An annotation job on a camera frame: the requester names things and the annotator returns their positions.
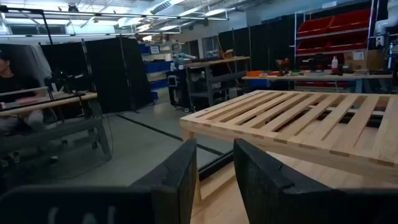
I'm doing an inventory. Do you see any distant wooden-top workbench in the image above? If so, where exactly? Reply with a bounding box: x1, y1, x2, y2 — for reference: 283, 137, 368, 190
0, 86, 113, 162

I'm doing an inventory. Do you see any red storage bin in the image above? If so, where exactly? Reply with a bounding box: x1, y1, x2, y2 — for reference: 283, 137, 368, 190
297, 39, 330, 55
329, 34, 369, 52
329, 9, 371, 32
297, 16, 333, 38

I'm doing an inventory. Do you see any long work table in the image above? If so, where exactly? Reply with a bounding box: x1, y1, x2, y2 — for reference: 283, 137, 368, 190
241, 72, 394, 94

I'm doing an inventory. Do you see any wooden slatted rack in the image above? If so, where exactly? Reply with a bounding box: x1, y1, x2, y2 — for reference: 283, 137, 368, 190
179, 90, 398, 185

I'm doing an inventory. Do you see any blue bin shelf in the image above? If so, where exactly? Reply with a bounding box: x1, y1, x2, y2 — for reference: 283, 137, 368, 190
139, 42, 175, 101

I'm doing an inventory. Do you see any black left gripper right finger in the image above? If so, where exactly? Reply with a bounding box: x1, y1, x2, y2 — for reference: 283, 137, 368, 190
233, 138, 398, 224

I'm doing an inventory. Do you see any red power drill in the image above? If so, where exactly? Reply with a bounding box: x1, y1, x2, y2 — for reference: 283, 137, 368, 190
275, 57, 290, 77

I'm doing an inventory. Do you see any black partition panel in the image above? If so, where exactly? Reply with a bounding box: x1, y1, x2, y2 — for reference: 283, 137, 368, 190
40, 36, 154, 114

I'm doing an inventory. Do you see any white duct pipe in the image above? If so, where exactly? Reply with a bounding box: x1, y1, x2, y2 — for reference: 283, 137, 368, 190
374, 0, 398, 35

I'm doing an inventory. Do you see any person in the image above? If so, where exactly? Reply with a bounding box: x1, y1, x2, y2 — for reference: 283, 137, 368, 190
0, 51, 47, 134

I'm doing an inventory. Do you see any black aluminium table frame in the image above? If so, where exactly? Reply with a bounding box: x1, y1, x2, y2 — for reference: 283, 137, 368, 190
198, 150, 234, 182

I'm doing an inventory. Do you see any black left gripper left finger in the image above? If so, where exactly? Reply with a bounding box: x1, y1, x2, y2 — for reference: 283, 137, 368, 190
0, 138, 198, 224

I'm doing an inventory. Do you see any black equipment cart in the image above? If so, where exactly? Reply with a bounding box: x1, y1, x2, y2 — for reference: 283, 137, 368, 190
166, 70, 190, 110

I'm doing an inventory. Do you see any large cardboard box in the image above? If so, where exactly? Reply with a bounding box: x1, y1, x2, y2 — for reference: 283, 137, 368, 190
343, 49, 386, 72

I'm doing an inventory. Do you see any blue storage bin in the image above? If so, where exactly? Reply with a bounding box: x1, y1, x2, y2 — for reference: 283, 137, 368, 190
248, 78, 271, 88

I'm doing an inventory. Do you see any wooden-top grey workbench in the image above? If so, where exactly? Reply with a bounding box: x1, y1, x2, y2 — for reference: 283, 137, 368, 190
183, 55, 251, 110

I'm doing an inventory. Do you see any black curtain wall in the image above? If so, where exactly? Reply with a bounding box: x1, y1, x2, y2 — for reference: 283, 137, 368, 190
217, 14, 296, 72

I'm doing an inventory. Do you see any metal shelving unit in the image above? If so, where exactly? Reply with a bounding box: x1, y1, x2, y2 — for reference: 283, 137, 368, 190
294, 0, 379, 93

